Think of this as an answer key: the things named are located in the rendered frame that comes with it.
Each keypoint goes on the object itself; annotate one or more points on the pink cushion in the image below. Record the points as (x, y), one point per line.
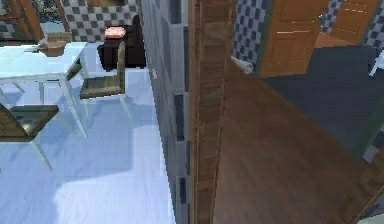
(115, 32)

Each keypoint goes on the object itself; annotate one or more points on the pale blue table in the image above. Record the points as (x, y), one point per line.
(30, 63)

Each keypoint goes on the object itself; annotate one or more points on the brown wooden cabinet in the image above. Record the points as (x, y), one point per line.
(20, 20)

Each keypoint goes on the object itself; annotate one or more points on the white cylinder roll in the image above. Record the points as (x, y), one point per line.
(243, 65)

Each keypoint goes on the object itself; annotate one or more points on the dark brown armchair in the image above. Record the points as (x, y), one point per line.
(128, 46)

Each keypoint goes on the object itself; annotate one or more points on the olive seat white leg chair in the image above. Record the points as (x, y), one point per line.
(23, 121)
(103, 85)

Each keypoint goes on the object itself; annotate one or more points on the orange wooden room door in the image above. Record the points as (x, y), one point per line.
(293, 36)
(350, 20)

